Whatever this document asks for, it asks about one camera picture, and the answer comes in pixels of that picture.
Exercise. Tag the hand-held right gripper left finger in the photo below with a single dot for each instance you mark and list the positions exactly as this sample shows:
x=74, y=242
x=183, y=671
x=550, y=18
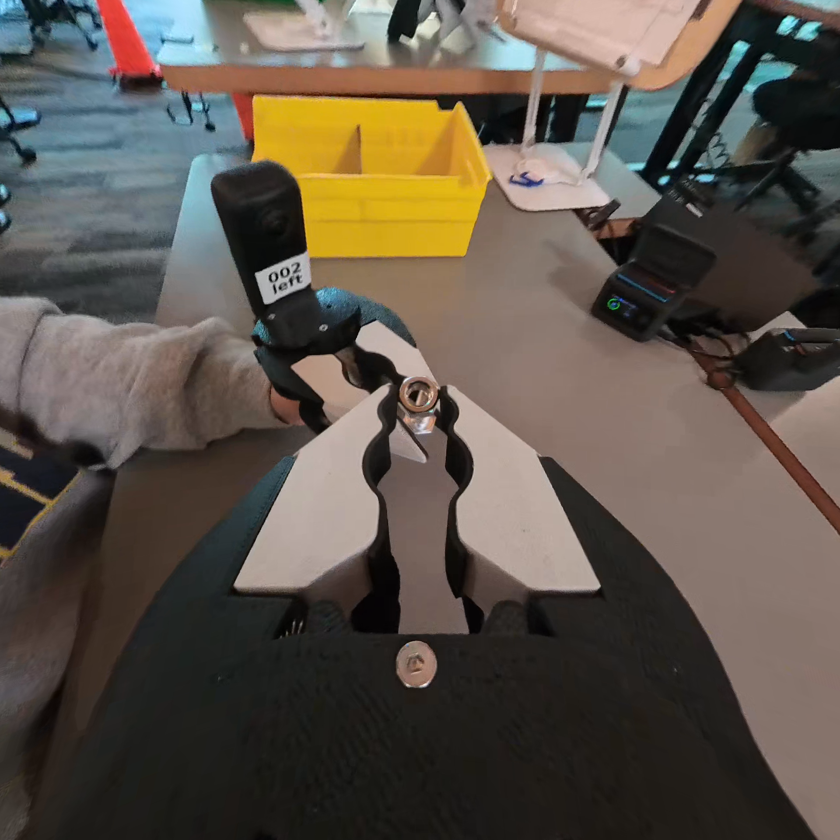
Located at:
x=315, y=518

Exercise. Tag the person's left hand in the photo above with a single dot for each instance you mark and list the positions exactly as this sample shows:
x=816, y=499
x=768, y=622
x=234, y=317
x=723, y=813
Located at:
x=285, y=408

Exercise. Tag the person's grey printed sweatshirt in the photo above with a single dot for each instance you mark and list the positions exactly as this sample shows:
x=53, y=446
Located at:
x=39, y=656

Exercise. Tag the black charger device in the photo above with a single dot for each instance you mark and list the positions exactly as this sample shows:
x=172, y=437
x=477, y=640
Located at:
x=787, y=361

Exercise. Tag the yellow plastic bin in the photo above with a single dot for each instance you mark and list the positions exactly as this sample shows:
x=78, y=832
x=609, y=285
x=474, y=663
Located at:
x=387, y=210

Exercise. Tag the black stool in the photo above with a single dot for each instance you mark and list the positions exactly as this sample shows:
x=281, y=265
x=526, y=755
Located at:
x=797, y=111

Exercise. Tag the orange traffic cone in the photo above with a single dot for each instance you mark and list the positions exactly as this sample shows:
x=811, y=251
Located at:
x=128, y=39

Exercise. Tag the small black printer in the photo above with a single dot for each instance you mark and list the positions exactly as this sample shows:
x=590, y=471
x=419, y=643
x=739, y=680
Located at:
x=649, y=282

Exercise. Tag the wooden board with paper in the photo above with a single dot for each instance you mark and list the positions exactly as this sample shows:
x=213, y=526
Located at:
x=610, y=33

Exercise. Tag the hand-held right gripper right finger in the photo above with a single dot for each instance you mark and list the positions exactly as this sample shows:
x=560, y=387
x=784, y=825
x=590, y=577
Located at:
x=518, y=525

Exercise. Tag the white stand with clear legs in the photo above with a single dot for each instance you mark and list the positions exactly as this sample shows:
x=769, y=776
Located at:
x=558, y=187

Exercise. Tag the steel hex nut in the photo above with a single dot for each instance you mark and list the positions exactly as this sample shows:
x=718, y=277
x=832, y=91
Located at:
x=415, y=392

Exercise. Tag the black clamp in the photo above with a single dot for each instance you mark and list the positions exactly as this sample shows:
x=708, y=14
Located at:
x=604, y=213

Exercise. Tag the steel hex bolt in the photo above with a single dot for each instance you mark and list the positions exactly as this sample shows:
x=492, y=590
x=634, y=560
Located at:
x=420, y=424

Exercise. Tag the brown wooden table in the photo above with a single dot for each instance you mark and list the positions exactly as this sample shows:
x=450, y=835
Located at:
x=407, y=69

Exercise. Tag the brown strip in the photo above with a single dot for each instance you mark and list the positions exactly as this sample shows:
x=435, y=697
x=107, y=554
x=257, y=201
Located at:
x=781, y=453

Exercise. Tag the black office chair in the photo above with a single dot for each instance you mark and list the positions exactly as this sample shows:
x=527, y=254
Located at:
x=62, y=19
x=16, y=128

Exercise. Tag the large black box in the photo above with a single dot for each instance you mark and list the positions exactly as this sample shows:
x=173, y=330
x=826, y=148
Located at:
x=754, y=262

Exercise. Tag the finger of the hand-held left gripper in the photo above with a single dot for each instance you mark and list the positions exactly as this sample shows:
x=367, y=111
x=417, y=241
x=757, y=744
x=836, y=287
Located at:
x=394, y=351
x=321, y=387

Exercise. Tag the black desk frame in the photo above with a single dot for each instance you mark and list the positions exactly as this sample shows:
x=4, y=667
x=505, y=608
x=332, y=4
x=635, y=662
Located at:
x=715, y=72

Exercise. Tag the person's left forearm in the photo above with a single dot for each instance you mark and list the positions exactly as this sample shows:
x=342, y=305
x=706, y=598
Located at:
x=131, y=387

